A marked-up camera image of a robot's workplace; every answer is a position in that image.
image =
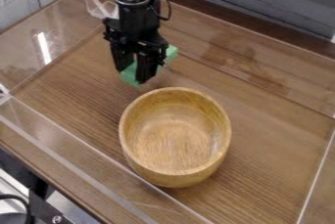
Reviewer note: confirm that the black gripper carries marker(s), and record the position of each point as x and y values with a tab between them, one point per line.
133	35

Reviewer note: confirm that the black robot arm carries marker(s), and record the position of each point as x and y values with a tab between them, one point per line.
136	42

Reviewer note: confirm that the green rectangular block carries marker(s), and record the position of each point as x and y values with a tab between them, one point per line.
129	73

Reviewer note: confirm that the black metal bracket with screw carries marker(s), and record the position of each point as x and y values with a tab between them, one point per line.
44	212

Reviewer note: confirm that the brown wooden bowl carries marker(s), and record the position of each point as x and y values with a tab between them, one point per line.
175	134

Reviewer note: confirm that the clear acrylic corner bracket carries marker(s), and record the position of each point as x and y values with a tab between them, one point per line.
103	10

